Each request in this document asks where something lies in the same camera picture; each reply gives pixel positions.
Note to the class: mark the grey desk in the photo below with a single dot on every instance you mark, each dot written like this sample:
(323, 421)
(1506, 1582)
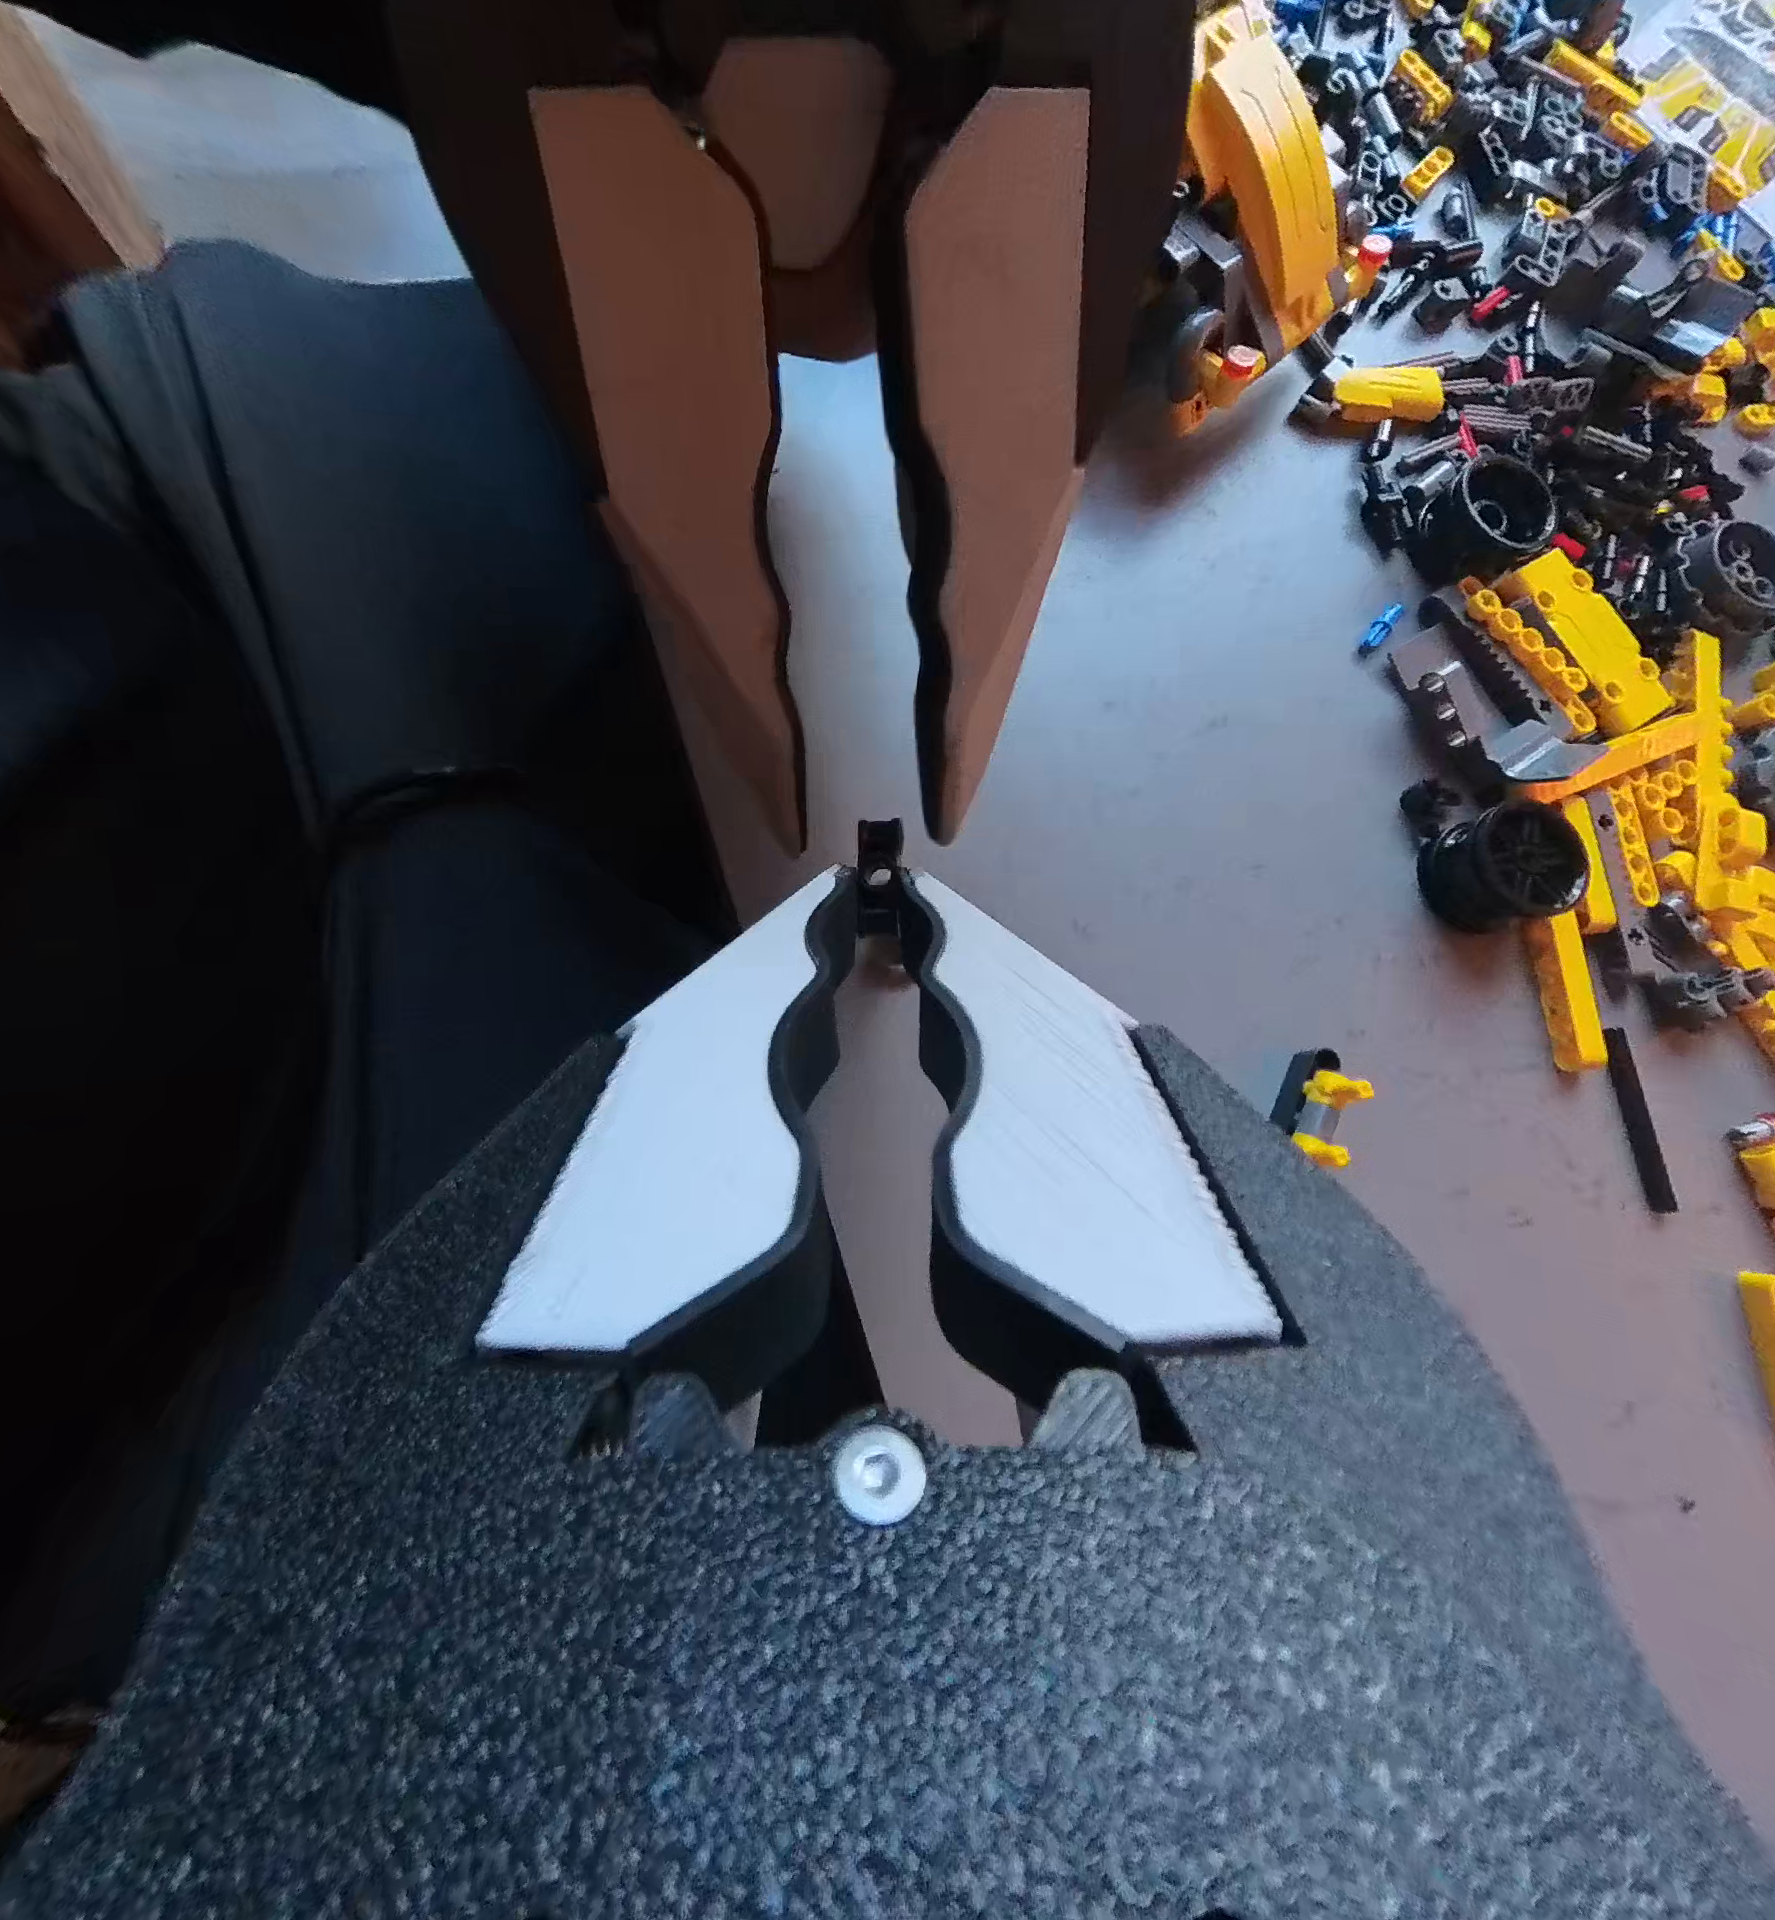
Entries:
(1202, 749)

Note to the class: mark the black axle rod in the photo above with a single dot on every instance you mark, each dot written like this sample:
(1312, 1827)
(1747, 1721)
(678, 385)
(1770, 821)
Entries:
(1640, 1115)

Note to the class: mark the grey digger bucket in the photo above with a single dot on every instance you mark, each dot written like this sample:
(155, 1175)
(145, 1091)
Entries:
(1442, 689)

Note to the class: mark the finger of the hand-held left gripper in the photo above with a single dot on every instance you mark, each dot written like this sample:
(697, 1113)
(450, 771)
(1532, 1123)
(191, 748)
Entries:
(662, 375)
(1002, 375)

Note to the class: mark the person's leg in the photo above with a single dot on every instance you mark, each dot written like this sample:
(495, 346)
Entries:
(380, 599)

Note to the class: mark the pile of mixed small pieces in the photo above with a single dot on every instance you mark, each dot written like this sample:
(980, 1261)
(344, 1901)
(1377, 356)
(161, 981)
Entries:
(1578, 225)

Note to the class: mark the yellow toy vehicle assembly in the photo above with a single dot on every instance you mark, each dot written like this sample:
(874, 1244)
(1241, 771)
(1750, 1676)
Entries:
(1263, 166)

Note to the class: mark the wooden beam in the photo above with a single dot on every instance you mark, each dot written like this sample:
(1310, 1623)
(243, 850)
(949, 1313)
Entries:
(18, 194)

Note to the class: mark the short black holed beam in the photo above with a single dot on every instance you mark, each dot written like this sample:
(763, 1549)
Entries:
(881, 885)

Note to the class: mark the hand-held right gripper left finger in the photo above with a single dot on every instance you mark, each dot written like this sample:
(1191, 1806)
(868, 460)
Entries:
(669, 1170)

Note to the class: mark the pile of yellow building pieces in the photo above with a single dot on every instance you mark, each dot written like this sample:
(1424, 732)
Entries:
(1714, 840)

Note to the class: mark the sticker sheet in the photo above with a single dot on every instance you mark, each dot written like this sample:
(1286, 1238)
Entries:
(1750, 91)

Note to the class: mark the long blue connector pin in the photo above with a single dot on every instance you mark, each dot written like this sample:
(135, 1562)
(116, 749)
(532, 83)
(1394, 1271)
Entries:
(1378, 630)

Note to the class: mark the plain black tyre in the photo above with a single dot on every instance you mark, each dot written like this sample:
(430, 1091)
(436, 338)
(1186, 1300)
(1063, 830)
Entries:
(1488, 503)

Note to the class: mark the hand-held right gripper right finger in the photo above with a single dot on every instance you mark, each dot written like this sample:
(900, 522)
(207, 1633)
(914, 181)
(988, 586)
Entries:
(1091, 1170)

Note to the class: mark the long yellow holed beam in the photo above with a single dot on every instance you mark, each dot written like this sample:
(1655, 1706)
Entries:
(1565, 989)

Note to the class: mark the black spoked wheel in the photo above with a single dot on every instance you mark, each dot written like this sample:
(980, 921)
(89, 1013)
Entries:
(1516, 862)

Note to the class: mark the black angled connector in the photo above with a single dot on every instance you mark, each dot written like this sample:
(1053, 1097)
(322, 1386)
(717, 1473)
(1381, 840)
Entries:
(1427, 801)

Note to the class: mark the dark grey joint connector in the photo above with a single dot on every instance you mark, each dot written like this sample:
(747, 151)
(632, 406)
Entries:
(1698, 989)

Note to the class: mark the black beam with yellow pins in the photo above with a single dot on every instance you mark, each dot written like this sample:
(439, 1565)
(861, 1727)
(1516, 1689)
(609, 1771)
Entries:
(1300, 1087)

